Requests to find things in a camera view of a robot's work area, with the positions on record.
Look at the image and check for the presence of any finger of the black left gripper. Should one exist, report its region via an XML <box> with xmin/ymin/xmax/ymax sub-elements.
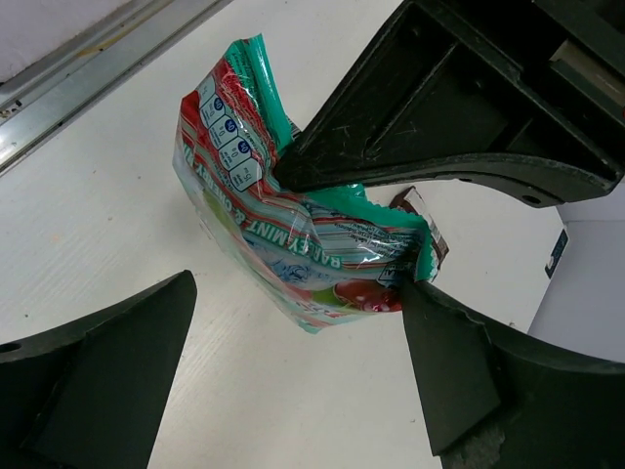
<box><xmin>274</xmin><ymin>0</ymin><xmax>624</xmax><ymax>207</ymax></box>

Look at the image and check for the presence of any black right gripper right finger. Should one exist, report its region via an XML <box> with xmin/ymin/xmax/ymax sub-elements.
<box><xmin>400</xmin><ymin>281</ymin><xmax>624</xmax><ymax>468</ymax></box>

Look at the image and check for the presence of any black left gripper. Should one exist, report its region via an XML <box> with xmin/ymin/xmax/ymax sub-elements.
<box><xmin>533</xmin><ymin>1</ymin><xmax>624</xmax><ymax>126</ymax></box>

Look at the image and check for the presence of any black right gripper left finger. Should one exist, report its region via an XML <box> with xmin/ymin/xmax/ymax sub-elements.
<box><xmin>1</xmin><ymin>271</ymin><xmax>197</xmax><ymax>468</ymax></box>

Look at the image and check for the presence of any brown chocolate bar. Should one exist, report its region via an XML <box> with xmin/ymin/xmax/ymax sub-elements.
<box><xmin>389</xmin><ymin>186</ymin><xmax>449</xmax><ymax>262</ymax></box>

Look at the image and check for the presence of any teal snack packet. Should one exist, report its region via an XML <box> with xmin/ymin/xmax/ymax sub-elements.
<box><xmin>173</xmin><ymin>35</ymin><xmax>438</xmax><ymax>333</ymax></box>

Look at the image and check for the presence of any aluminium front rail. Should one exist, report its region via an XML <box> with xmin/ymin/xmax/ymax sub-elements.
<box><xmin>1</xmin><ymin>1</ymin><xmax>229</xmax><ymax>173</ymax></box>

